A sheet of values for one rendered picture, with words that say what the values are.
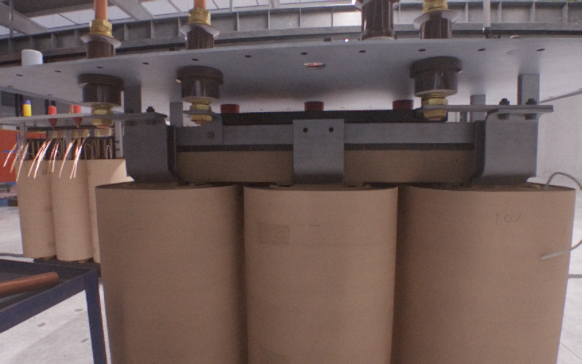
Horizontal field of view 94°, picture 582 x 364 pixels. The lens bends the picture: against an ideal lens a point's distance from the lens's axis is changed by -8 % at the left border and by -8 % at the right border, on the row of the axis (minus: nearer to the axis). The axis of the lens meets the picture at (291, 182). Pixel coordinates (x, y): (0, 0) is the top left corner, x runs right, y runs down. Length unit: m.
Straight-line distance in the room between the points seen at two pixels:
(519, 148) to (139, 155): 0.92
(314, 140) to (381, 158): 0.20
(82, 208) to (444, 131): 3.06
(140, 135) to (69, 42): 11.69
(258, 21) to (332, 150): 8.95
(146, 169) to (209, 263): 0.29
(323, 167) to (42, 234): 3.24
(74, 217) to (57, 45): 9.93
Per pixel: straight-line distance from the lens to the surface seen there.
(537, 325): 0.92
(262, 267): 0.75
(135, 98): 0.94
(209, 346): 0.91
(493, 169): 0.80
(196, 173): 0.88
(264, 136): 0.77
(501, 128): 0.81
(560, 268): 0.90
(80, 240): 3.35
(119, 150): 3.06
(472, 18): 10.18
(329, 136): 0.70
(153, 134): 0.82
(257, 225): 0.73
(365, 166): 0.80
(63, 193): 3.31
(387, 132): 0.77
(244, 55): 0.64
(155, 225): 0.80
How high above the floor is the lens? 1.15
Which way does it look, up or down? 5 degrees down
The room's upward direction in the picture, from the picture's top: straight up
